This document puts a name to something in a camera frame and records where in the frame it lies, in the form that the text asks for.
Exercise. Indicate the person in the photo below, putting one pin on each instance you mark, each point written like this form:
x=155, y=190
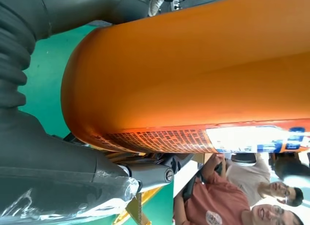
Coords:
x=218, y=201
x=247, y=175

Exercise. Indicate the white table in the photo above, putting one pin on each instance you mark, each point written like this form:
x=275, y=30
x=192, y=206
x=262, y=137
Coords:
x=186, y=178

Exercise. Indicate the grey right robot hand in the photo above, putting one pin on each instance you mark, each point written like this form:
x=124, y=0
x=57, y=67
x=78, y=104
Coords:
x=48, y=172

